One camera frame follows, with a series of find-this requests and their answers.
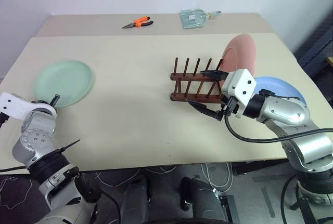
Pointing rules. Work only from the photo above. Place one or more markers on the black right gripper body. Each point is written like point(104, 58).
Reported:
point(231, 106)

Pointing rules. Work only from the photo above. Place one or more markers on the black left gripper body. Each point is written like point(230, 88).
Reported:
point(43, 102)

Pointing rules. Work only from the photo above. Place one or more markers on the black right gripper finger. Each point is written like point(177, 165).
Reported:
point(214, 74)
point(205, 108)

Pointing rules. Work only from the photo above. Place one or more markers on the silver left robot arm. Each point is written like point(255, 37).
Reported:
point(33, 141)

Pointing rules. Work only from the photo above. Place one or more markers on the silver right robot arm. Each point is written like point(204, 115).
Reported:
point(286, 109)

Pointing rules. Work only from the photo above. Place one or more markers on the brown wooden dish rack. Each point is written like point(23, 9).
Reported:
point(179, 96)

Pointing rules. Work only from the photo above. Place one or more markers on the green plate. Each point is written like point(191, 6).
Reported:
point(65, 81)

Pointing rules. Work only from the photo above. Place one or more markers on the pink plate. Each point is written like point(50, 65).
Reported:
point(242, 52)

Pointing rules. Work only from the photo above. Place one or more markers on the blue plate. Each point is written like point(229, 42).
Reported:
point(281, 86)

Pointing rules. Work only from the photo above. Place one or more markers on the clear plastic packet green contents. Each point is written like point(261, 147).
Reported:
point(193, 18)

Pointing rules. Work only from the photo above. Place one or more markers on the orange black pliers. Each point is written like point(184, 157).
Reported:
point(140, 22)

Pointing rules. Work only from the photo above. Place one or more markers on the dark grey rounded shape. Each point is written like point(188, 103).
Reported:
point(136, 200)
point(203, 200)

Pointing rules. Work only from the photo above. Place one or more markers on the black textured panel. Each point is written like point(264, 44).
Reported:
point(314, 42)

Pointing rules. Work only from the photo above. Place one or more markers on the yellow object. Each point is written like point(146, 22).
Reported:
point(330, 61)

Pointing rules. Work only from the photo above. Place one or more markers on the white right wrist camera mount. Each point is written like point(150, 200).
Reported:
point(239, 86)

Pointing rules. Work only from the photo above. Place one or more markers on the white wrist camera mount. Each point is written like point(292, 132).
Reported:
point(239, 86)
point(13, 104)

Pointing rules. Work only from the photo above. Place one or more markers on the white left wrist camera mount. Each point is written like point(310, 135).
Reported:
point(13, 104)

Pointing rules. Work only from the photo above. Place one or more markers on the black metal bracket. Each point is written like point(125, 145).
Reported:
point(225, 205)

